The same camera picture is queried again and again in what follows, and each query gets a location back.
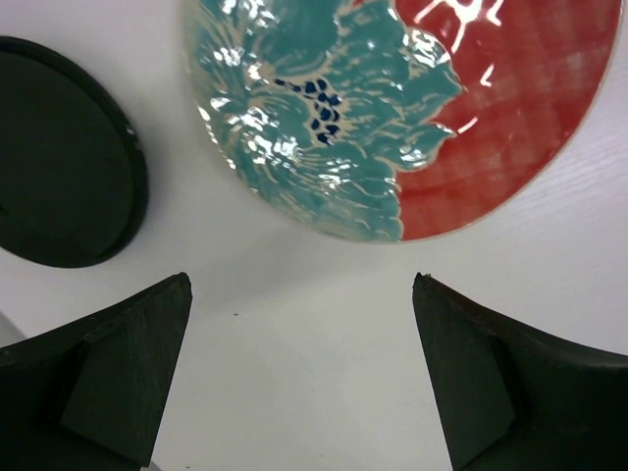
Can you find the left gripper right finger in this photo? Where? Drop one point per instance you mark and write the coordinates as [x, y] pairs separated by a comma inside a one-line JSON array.
[[512, 397]]

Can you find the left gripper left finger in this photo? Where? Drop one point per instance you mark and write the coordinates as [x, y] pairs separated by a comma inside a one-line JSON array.
[[92, 393]]

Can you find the small black plate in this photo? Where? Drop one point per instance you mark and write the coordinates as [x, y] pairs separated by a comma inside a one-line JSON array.
[[74, 181]]

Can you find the teal red floral plate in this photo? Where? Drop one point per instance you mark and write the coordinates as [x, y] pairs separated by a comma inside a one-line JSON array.
[[390, 121]]

